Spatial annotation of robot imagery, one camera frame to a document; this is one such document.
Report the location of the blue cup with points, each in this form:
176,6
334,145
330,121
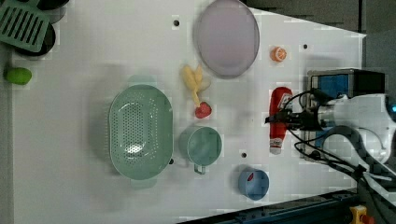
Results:
253,183

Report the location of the red plush strawberry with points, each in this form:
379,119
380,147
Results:
203,110

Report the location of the grey round plate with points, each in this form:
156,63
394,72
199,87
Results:
227,37

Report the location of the green perforated colander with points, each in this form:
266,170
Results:
140,124

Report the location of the yellow plush banana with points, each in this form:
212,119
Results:
195,81

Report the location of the blue metal frame rail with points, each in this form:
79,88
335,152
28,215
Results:
329,208

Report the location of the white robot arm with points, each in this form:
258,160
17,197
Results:
374,113

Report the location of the yellow red emergency button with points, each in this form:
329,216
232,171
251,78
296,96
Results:
359,215

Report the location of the green lime toy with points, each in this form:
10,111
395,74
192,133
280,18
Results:
18,76

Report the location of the red plush ketchup bottle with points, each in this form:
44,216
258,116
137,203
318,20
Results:
279,97

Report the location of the orange slice toy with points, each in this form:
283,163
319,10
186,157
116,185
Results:
278,54

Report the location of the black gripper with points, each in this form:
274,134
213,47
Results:
305,121

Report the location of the green cup with handle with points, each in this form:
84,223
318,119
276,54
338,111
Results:
200,145

